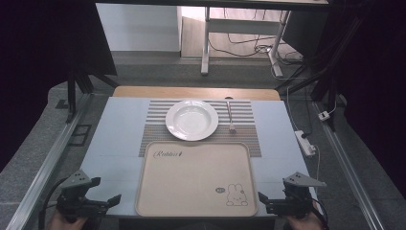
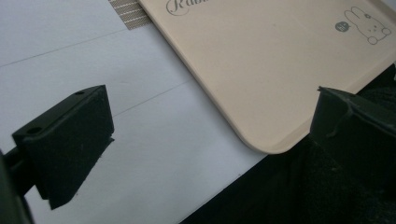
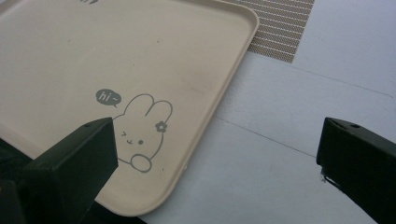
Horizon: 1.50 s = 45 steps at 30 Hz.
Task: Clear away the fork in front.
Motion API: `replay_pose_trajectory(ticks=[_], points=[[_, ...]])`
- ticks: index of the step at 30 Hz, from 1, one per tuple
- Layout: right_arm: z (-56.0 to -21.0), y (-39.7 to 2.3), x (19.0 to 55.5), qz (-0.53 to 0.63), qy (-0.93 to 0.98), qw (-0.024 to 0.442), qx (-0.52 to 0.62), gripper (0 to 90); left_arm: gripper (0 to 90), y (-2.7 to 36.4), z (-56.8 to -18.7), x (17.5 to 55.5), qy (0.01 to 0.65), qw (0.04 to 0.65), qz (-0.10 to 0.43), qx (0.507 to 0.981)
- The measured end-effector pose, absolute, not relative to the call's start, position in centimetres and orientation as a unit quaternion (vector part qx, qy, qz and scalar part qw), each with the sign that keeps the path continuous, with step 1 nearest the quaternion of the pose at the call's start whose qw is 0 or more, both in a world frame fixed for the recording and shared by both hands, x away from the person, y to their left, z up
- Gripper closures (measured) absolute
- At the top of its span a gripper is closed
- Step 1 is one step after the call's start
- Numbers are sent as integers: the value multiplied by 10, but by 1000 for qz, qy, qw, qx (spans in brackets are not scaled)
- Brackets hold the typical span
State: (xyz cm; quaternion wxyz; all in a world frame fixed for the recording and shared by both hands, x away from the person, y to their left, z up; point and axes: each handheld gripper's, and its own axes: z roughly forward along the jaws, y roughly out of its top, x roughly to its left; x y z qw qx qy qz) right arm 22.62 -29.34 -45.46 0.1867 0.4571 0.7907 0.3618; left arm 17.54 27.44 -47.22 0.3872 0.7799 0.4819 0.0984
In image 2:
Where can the beige woven mat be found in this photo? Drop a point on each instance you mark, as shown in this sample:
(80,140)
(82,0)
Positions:
(130,14)

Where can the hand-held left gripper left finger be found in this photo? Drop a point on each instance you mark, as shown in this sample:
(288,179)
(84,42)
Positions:
(68,143)

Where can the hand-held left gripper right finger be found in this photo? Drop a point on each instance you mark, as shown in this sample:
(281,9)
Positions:
(348,130)

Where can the beige tray with rabbit print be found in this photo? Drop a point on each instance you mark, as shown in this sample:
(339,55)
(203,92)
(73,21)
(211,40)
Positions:
(267,71)

